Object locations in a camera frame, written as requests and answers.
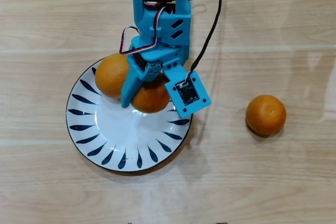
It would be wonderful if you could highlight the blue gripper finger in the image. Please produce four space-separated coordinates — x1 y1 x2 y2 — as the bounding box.
120 61 145 109

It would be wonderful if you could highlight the blue gripper body with servo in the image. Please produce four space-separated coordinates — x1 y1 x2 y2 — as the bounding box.
128 35 190 82

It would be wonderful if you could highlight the small orange with wrinkled top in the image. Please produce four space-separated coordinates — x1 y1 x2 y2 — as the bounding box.
131 76 171 114

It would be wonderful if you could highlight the large orange with green stem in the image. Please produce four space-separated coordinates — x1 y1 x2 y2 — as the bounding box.
94 52 131 99

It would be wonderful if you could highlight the white plate blue leaf pattern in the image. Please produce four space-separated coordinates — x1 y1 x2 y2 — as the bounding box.
65 57 194 173

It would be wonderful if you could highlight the small smooth round orange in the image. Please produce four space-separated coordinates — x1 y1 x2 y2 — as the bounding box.
245 94 287 135

